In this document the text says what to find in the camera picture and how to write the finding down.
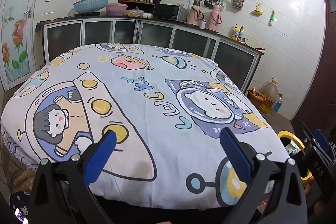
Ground blue plastic basket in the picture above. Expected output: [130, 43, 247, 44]
[73, 0, 109, 14]

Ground floral glass door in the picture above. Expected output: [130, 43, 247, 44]
[1, 0, 36, 91]

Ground cartoon print tablecloth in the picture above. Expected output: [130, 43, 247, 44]
[1, 43, 288, 209]

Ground dark red door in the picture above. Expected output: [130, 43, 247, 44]
[291, 0, 335, 141]

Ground blue label water bottle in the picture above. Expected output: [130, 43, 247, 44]
[272, 93, 283, 114]

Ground green white milk carton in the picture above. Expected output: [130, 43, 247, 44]
[285, 141, 301, 157]

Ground bagged food on counter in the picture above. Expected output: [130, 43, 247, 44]
[123, 7, 153, 19]

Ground green wall brush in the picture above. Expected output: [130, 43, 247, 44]
[268, 10, 275, 26]

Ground chopstick holder basket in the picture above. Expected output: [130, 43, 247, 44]
[232, 0, 245, 10]

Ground yellow detergent bottles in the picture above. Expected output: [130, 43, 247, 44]
[231, 24, 244, 42]

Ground pink plastic basin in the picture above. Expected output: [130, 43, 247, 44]
[105, 3, 127, 16]

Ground yellow wall hook holder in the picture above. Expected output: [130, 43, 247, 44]
[252, 4, 263, 16]

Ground pink thermos right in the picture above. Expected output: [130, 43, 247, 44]
[205, 4, 222, 32]

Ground brown waste bucket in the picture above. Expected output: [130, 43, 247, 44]
[247, 86, 266, 108]

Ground small white jar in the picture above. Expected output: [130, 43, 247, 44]
[199, 20, 206, 30]

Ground pink thermos left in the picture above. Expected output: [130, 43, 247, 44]
[187, 1, 204, 26]

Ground kitchen counter cabinet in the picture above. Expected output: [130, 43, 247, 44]
[35, 15, 263, 92]

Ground large cooking oil jug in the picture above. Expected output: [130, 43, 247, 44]
[259, 77, 278, 114]

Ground black microwave oven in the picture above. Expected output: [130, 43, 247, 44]
[153, 4, 188, 21]

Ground pink thermos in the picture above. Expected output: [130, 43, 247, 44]
[205, 4, 222, 32]
[187, 1, 204, 26]

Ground yellow rim trash bin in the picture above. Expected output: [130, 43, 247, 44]
[277, 130, 312, 184]

